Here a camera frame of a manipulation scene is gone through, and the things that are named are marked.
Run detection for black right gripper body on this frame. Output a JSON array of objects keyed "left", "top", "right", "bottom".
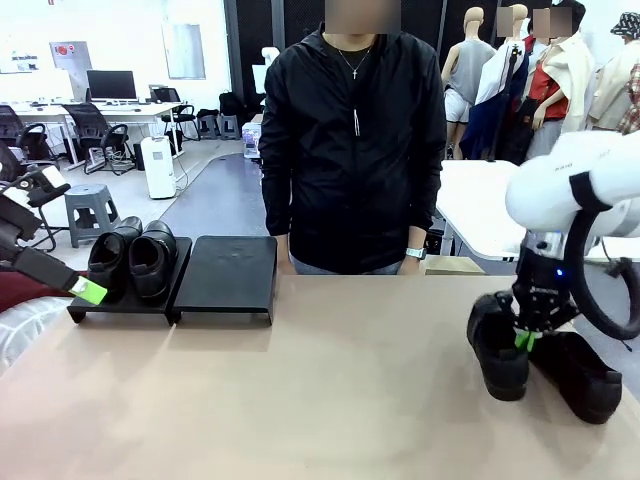
[{"left": 511, "top": 253, "right": 583, "bottom": 333}]

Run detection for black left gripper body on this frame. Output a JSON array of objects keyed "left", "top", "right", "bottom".
[{"left": 0, "top": 191, "right": 40, "bottom": 264}]

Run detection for black buckle leather shoe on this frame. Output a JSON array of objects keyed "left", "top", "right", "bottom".
[{"left": 465, "top": 292, "right": 532, "bottom": 402}]

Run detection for black strap shoe grey insole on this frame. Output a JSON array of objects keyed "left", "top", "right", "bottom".
[{"left": 86, "top": 215, "right": 144, "bottom": 304}]

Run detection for black pointed dress shoe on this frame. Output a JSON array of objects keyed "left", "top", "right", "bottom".
[{"left": 527, "top": 327, "right": 624, "bottom": 426}]

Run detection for black strap leather shoe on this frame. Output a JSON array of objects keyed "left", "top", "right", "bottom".
[{"left": 127, "top": 219, "right": 179, "bottom": 302}]

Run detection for person's left forearm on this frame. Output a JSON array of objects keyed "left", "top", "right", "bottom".
[{"left": 407, "top": 159, "right": 446, "bottom": 250}]

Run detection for person's right forearm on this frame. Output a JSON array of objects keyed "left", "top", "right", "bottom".
[{"left": 262, "top": 159, "right": 294, "bottom": 236}]

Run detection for black metal shoe stand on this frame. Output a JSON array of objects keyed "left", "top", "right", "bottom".
[
  {"left": 66, "top": 234, "right": 193, "bottom": 325},
  {"left": 171, "top": 234, "right": 279, "bottom": 327}
]

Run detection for person's right hand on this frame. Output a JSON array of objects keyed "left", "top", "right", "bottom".
[{"left": 276, "top": 232, "right": 293, "bottom": 271}]

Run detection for dark red cloth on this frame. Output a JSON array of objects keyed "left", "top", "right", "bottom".
[{"left": 0, "top": 269, "right": 92, "bottom": 315}]

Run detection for black cantilever office chair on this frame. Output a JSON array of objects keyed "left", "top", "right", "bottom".
[{"left": 0, "top": 141, "right": 72, "bottom": 254}]

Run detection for white plastic sheet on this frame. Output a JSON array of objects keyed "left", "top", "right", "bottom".
[{"left": 0, "top": 295, "right": 72, "bottom": 377}]

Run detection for grey plastic stool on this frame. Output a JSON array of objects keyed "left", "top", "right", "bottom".
[{"left": 63, "top": 183, "right": 126, "bottom": 250}]

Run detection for black mesh office chair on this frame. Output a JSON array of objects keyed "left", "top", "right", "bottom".
[
  {"left": 63, "top": 102, "right": 137, "bottom": 177},
  {"left": 0, "top": 104, "right": 57, "bottom": 162},
  {"left": 160, "top": 87, "right": 202, "bottom": 142}
]

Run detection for cardboard box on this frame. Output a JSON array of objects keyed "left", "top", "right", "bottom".
[{"left": 424, "top": 256, "right": 487, "bottom": 277}]

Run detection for white work table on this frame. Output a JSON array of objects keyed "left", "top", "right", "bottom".
[{"left": 434, "top": 159, "right": 640, "bottom": 263}]

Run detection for white office desk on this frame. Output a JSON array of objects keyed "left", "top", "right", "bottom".
[{"left": 0, "top": 99, "right": 189, "bottom": 166}]

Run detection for white dehumidifier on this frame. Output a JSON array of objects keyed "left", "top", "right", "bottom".
[{"left": 139, "top": 135, "right": 178, "bottom": 201}]

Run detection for black computer monitor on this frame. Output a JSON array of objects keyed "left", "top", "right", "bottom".
[{"left": 85, "top": 69, "right": 138, "bottom": 105}]

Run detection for grey poster with red sign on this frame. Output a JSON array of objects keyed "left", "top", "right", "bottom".
[{"left": 48, "top": 40, "right": 94, "bottom": 72}]

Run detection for mannequin in navy white jacket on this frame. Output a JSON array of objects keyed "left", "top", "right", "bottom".
[{"left": 458, "top": 3, "right": 532, "bottom": 162}]

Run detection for mannequin in red top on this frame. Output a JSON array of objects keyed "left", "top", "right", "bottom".
[{"left": 519, "top": 0, "right": 597, "bottom": 147}]

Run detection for black tripod pole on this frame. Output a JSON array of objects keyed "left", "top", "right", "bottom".
[{"left": 487, "top": 43, "right": 525, "bottom": 162}]

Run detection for white purple box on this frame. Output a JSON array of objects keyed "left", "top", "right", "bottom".
[{"left": 241, "top": 122, "right": 265, "bottom": 160}]

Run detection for mannequin in grey tank top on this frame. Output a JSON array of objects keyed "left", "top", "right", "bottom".
[{"left": 442, "top": 5, "right": 497, "bottom": 162}]

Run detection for person in black jacket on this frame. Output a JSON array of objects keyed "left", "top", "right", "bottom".
[{"left": 257, "top": 22, "right": 447, "bottom": 276}]

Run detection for black backpack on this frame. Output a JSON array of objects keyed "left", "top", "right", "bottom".
[{"left": 218, "top": 91, "right": 251, "bottom": 117}]

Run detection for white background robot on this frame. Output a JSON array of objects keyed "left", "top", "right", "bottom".
[{"left": 251, "top": 46, "right": 281, "bottom": 96}]

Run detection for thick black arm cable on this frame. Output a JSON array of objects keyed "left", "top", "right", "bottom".
[{"left": 567, "top": 171, "right": 640, "bottom": 342}]

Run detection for white wall panel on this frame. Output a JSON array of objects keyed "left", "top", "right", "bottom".
[{"left": 166, "top": 23, "right": 207, "bottom": 81}]

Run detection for silver cross necklace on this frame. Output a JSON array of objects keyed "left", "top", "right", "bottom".
[{"left": 337, "top": 44, "right": 376, "bottom": 81}]

